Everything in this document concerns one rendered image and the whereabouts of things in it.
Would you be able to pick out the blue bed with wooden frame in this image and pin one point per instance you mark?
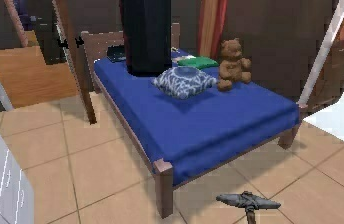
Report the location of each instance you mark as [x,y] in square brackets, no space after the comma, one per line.
[200,126]

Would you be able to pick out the brown teddy bear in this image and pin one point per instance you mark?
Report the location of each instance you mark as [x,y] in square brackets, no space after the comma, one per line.
[232,65]

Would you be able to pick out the blue white patterned pillow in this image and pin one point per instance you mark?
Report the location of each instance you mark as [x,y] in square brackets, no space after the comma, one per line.
[183,83]

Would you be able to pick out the brown room door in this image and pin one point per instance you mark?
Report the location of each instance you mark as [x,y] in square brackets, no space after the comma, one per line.
[80,66]

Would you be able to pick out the green flat cloth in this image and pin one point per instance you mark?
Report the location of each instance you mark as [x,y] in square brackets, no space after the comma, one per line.
[198,62]

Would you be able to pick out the red orange curtain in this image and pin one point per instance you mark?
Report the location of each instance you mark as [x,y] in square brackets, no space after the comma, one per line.
[211,26]

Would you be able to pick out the white chest of drawers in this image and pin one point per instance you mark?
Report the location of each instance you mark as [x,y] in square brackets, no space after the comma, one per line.
[3,183]

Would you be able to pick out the dark flat laptop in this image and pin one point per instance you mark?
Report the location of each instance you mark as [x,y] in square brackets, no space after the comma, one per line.
[116,54]

